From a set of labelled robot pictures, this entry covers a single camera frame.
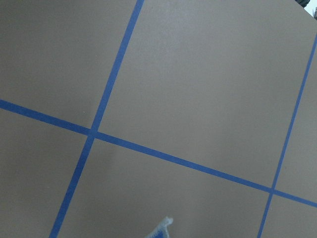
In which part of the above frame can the blue microfibre towel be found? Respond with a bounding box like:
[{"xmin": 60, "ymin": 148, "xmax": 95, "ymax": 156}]
[{"xmin": 145, "ymin": 217, "xmax": 173, "ymax": 238}]

